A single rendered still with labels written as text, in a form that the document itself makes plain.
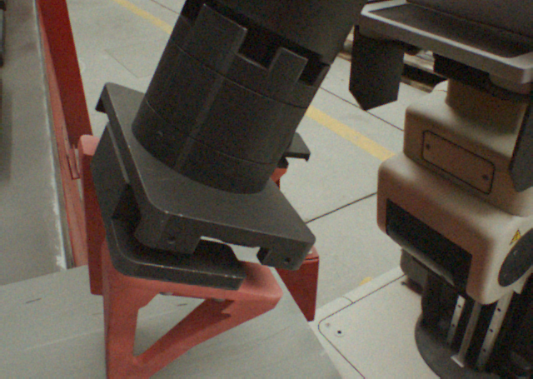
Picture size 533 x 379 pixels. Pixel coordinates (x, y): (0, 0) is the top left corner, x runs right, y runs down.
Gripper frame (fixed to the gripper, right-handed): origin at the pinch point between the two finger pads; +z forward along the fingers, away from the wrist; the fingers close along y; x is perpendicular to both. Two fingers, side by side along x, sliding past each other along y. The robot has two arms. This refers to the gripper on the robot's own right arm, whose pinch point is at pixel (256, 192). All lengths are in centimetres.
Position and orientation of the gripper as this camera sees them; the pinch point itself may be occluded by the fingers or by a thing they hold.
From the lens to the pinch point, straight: 76.4
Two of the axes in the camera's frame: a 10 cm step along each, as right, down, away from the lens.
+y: -9.4, -0.7, -3.3
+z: -2.4, 8.3, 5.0
